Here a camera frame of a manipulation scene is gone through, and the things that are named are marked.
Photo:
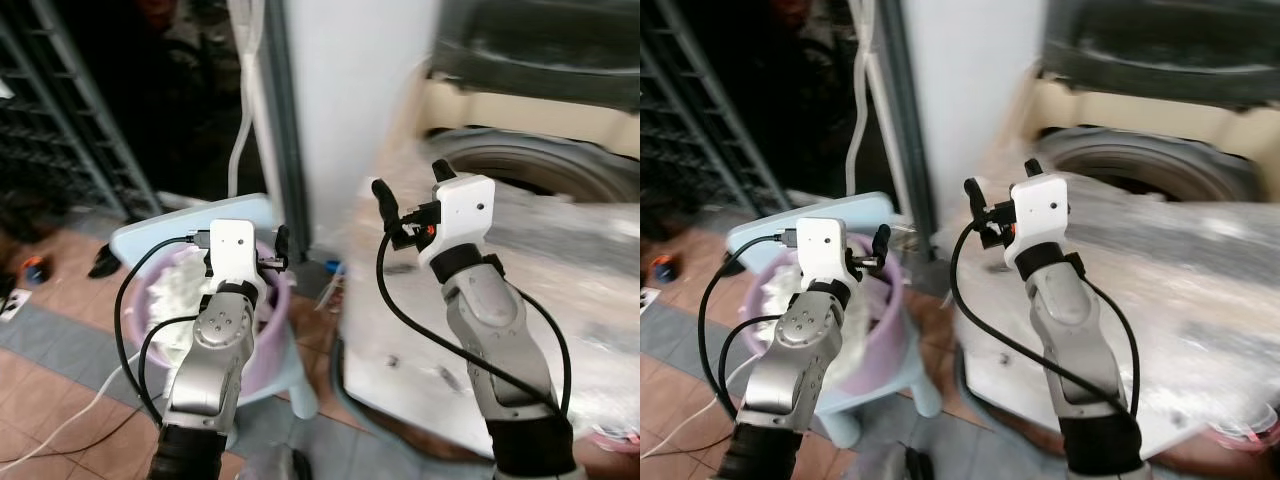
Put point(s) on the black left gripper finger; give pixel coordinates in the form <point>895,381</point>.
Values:
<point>881,244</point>
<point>282,245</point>

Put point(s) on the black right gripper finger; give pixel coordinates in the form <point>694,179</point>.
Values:
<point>387,205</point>
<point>977,203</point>
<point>442,171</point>
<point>1033,168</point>

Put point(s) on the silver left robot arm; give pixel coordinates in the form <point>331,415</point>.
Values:
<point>215,350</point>
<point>795,345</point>

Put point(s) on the white crumpled clothes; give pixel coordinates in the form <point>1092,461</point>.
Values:
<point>778,290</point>
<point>180,285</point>

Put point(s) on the cream top-loading washing machine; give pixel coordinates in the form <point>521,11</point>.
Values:
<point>1120,110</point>
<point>400,340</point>

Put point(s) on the purple plastic basin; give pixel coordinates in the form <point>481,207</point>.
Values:
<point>885,330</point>
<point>270,340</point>

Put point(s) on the light blue plastic stool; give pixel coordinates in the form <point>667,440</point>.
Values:
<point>760,232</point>
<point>150,235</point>

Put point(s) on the black shoe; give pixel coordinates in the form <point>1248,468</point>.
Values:
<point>103,264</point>
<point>728,262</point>

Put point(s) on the clear bubble wrap sheet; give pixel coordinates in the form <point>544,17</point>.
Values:
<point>1200,280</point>
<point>570,260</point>

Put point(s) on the small orange black object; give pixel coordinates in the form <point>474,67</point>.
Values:
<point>662,270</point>
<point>35,270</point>

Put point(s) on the grey robot left foot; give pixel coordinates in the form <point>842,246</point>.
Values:
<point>280,465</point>
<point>900,465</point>

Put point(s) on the dark metal grid rack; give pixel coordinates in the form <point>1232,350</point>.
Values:
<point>690,110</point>
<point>50,120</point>

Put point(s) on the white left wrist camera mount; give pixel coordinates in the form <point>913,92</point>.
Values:
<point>232,250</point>
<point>822,248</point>

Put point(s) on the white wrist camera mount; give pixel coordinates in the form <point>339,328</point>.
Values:
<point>232,250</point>
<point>1040,212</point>
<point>822,248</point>
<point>462,215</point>

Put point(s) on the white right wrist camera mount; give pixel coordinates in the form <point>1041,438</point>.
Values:
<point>462,215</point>
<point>1040,212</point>

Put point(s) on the grey door frame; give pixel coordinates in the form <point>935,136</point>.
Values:
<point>905,110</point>
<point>285,120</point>

